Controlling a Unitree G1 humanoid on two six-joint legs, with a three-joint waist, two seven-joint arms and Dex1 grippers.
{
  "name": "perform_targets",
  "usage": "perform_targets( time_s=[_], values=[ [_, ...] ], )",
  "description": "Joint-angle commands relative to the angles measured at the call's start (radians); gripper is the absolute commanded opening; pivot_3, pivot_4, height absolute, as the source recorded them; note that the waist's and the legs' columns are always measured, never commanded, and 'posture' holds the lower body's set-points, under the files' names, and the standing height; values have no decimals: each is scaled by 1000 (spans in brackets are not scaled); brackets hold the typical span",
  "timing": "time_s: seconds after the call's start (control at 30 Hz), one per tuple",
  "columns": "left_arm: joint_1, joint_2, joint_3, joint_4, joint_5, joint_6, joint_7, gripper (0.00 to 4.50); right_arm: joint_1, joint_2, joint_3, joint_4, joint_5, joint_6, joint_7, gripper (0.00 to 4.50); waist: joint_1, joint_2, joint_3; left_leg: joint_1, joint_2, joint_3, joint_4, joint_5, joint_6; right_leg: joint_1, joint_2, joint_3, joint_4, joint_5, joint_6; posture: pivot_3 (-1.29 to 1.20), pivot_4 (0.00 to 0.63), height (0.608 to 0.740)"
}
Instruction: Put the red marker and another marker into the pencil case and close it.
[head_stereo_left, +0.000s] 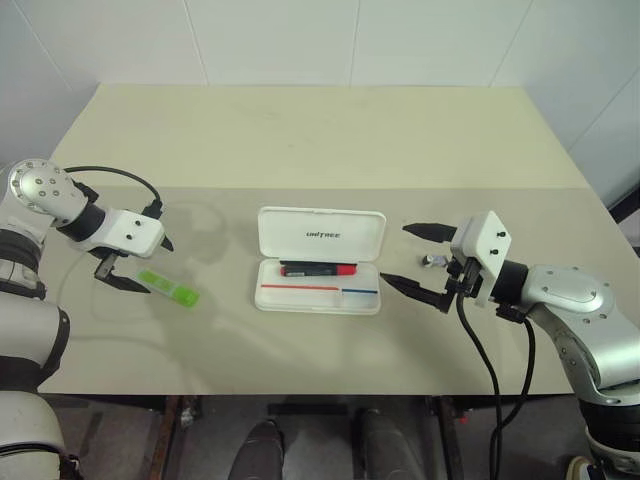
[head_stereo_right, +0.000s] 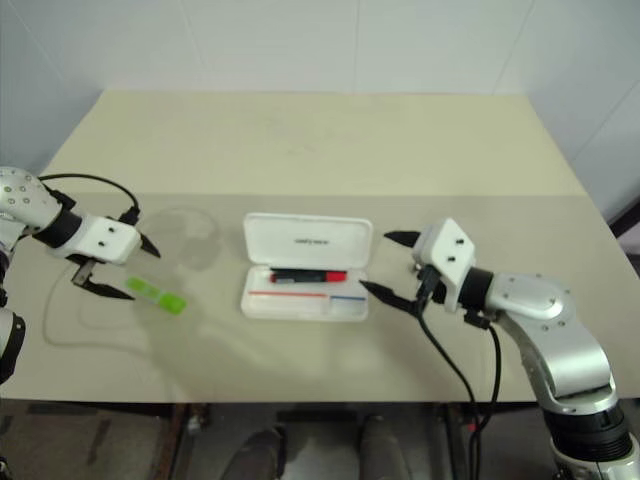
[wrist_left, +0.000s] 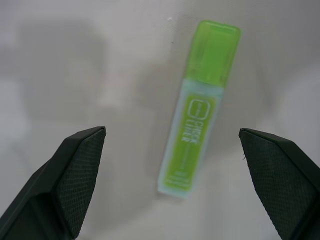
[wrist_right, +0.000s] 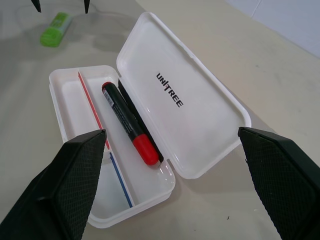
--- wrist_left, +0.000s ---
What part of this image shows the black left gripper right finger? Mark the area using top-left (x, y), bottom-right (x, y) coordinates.
top-left (238, 127), bottom-right (320, 240)

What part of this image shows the green highlighter marker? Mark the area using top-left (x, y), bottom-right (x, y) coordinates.
top-left (156, 19), bottom-right (243, 200)

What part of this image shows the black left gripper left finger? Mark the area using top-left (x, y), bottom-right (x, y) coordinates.
top-left (0, 126), bottom-right (107, 240)

